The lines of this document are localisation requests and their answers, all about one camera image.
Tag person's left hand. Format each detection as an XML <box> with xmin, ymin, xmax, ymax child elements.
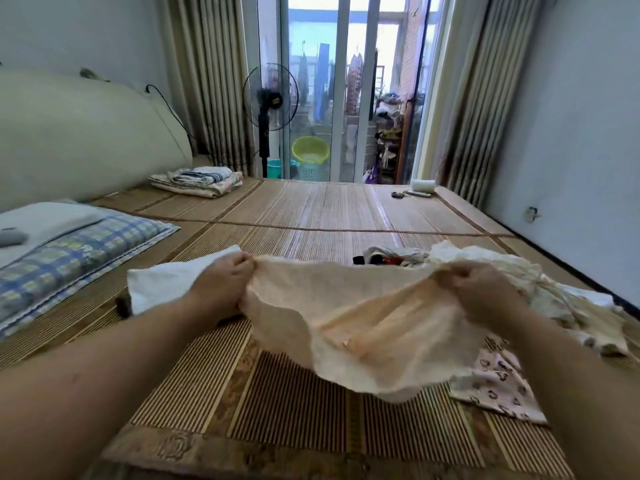
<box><xmin>188</xmin><ymin>253</ymin><xmax>257</xmax><ymax>321</ymax></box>

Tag person's right hand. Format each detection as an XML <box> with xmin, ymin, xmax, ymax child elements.
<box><xmin>435</xmin><ymin>259</ymin><xmax>531</xmax><ymax>331</ymax></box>

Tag plain white garment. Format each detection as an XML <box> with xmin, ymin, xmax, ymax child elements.
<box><xmin>125</xmin><ymin>245</ymin><xmax>247</xmax><ymax>317</ymax></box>

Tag stack of light clothes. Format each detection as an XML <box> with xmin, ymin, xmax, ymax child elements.
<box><xmin>447</xmin><ymin>335</ymin><xmax>550</xmax><ymax>427</ymax></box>

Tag pale grey garment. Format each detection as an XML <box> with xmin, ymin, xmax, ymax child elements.
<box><xmin>362</xmin><ymin>245</ymin><xmax>432</xmax><ymax>264</ymax></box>

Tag black red garment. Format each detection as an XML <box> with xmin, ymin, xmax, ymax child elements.
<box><xmin>352</xmin><ymin>251</ymin><xmax>431</xmax><ymax>269</ymax></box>

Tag pile of clothes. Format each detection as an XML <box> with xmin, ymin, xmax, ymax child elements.
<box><xmin>240</xmin><ymin>253</ymin><xmax>531</xmax><ymax>405</ymax></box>

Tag bamboo bed mat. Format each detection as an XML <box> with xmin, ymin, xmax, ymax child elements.
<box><xmin>0</xmin><ymin>177</ymin><xmax>640</xmax><ymax>480</ymax></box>

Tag person's right forearm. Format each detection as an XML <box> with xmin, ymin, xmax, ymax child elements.
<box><xmin>495</xmin><ymin>309</ymin><xmax>640</xmax><ymax>480</ymax></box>

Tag person's left forearm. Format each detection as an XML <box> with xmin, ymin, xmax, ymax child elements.
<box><xmin>0</xmin><ymin>293</ymin><xmax>216</xmax><ymax>480</ymax></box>

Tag small floral white garment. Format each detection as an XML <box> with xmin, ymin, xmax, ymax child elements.
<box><xmin>559</xmin><ymin>283</ymin><xmax>617</xmax><ymax>309</ymax></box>

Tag folded striped blanket stack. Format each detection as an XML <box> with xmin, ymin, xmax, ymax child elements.
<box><xmin>149</xmin><ymin>165</ymin><xmax>245</xmax><ymax>201</ymax></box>

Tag blue plaid pillow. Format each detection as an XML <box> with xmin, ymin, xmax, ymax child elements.
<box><xmin>0</xmin><ymin>215</ymin><xmax>182</xmax><ymax>342</ymax></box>

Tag yellow green basin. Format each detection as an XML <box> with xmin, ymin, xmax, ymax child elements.
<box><xmin>291</xmin><ymin>135</ymin><xmax>333</xmax><ymax>167</ymax></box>

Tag cluttered balcony shelf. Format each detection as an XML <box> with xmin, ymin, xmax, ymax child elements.
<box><xmin>369</xmin><ymin>89</ymin><xmax>407</xmax><ymax>185</ymax></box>

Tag black standing fan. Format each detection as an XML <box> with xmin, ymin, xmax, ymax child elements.
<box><xmin>243</xmin><ymin>63</ymin><xmax>301</xmax><ymax>180</ymax></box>

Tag beige patterned curtain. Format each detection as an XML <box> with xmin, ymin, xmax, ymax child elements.
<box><xmin>438</xmin><ymin>0</ymin><xmax>548</xmax><ymax>209</ymax></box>
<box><xmin>163</xmin><ymin>0</ymin><xmax>257</xmax><ymax>177</ymax></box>

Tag cream padded headboard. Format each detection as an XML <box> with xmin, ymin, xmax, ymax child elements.
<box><xmin>0</xmin><ymin>65</ymin><xmax>197</xmax><ymax>215</ymax></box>

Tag sliding glass balcony door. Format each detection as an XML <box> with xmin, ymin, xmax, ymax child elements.
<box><xmin>257</xmin><ymin>0</ymin><xmax>442</xmax><ymax>187</ymax></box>

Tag black cable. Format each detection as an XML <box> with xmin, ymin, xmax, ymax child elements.
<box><xmin>144</xmin><ymin>83</ymin><xmax>197</xmax><ymax>157</ymax></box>

